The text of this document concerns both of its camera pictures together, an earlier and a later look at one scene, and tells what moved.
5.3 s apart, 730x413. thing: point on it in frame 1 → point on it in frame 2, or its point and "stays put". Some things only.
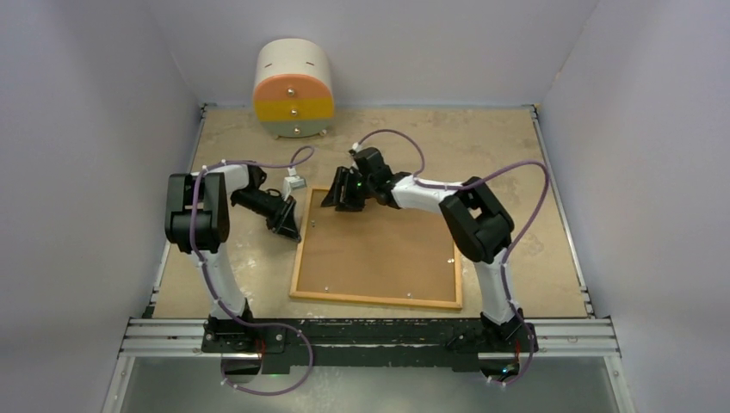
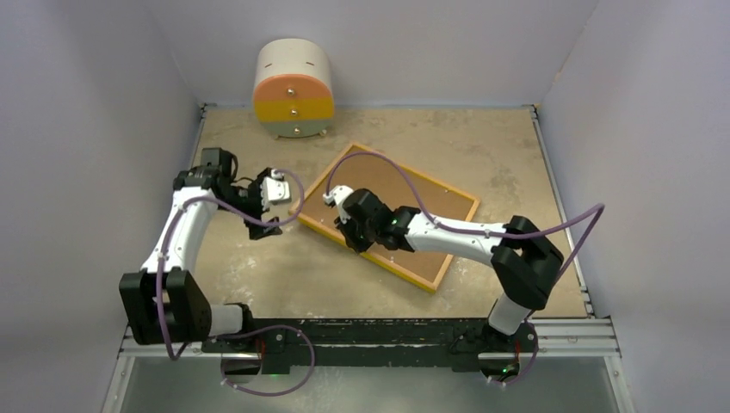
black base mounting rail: [443, 346] stays put
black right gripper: [344, 178] → [346, 229]
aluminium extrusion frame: [167, 337] stays put
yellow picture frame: [458, 304] → [399, 187]
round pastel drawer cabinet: [293, 93] stays put
